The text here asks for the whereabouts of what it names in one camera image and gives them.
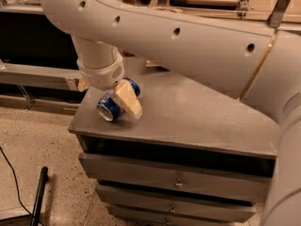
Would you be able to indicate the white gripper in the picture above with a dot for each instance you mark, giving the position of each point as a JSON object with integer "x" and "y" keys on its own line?
{"x": 101, "y": 75}

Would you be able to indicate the blue pepsi can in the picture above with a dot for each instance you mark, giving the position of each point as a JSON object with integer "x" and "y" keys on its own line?
{"x": 123, "y": 98}

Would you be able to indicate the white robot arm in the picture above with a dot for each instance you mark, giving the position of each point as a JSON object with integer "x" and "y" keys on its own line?
{"x": 252, "y": 62}

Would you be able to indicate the grey drawer cabinet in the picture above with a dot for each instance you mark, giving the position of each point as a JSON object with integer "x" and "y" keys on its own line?
{"x": 183, "y": 123}

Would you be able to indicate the middle grey drawer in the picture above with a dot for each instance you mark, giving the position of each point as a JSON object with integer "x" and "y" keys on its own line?
{"x": 173, "y": 205}

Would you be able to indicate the grey drawer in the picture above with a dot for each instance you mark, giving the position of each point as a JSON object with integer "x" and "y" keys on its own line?
{"x": 173, "y": 205}
{"x": 161, "y": 218}
{"x": 218, "y": 183}

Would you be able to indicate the bottom grey drawer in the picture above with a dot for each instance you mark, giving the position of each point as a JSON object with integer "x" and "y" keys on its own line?
{"x": 161, "y": 218}

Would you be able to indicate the top grey drawer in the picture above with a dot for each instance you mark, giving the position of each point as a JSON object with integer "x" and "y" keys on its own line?
{"x": 218, "y": 183}

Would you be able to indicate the black pole on floor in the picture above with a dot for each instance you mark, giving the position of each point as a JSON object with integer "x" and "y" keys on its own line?
{"x": 35, "y": 218}

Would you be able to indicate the grey metal shelf rail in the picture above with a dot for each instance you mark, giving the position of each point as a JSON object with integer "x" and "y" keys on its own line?
{"x": 55, "y": 83}

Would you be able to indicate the grey metal counter frame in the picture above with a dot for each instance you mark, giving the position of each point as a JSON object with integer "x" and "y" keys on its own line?
{"x": 250, "y": 10}

